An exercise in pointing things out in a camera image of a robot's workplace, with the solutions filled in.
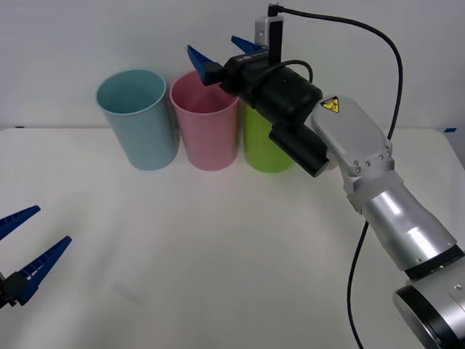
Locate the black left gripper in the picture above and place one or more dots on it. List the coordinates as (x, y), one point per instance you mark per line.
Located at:
(2, 291)

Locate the silver and black right arm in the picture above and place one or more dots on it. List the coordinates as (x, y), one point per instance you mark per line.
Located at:
(363, 152)

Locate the pale blue plastic bin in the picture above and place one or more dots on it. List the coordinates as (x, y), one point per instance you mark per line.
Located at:
(145, 141)

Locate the green plastic bin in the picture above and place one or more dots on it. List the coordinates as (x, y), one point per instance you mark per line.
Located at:
(261, 152)

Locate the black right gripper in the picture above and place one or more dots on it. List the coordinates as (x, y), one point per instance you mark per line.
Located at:
(241, 76)

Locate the pink plastic bin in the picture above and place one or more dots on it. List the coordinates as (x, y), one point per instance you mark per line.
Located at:
(210, 141)

